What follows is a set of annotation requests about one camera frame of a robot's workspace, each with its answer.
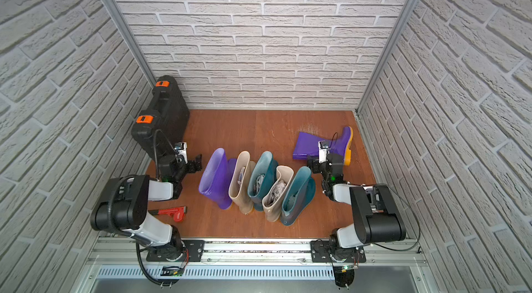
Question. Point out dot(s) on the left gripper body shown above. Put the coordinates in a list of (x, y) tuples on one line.
[(185, 164)]

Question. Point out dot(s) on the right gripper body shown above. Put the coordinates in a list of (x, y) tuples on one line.
[(318, 167)]

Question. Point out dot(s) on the purple rain boot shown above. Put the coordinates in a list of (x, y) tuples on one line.
[(217, 177), (308, 145)]

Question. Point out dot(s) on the teal rain boot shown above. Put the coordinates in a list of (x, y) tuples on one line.
[(262, 179), (300, 194)]

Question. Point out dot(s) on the beige rain boot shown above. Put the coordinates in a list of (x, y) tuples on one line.
[(240, 182), (272, 202)]

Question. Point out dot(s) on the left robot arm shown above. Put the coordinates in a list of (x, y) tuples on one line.
[(122, 208)]

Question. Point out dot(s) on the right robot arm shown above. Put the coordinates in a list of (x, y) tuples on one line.
[(376, 218)]

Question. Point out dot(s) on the black tool case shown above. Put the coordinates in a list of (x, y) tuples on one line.
[(163, 123)]

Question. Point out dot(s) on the red pipe wrench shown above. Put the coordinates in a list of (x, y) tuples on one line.
[(176, 213)]

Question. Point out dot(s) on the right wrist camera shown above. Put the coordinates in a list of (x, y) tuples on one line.
[(324, 148)]

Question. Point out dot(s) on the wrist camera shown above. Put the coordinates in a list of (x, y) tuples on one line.
[(180, 149), (324, 148)]

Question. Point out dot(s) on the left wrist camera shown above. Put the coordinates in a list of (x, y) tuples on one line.
[(180, 149)]

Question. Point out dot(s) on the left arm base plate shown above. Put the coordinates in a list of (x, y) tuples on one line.
[(189, 250)]

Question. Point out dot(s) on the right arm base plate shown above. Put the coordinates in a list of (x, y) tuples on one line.
[(321, 251)]

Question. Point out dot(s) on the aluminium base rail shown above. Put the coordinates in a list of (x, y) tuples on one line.
[(291, 252)]

